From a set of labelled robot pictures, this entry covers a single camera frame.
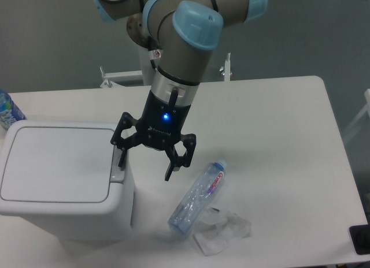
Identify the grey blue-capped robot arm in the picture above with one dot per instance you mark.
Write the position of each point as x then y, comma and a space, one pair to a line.
187, 32

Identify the blue labelled bottle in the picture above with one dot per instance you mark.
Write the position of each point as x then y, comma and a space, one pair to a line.
10, 112

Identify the white push-lid trash can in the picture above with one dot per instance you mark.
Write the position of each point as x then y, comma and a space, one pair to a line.
66, 178

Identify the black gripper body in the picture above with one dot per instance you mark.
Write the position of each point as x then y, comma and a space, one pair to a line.
161, 122

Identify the crumpled clear plastic wrapper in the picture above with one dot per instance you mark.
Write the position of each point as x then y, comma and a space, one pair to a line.
217, 229

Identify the clear empty plastic bottle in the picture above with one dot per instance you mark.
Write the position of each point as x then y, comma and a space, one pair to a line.
199, 196

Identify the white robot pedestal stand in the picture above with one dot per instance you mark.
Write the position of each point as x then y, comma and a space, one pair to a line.
138, 74

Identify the black device at table edge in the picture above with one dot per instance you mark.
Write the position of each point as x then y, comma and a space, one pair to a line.
360, 238

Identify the white frame at right edge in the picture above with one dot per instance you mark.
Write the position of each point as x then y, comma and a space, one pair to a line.
357, 122

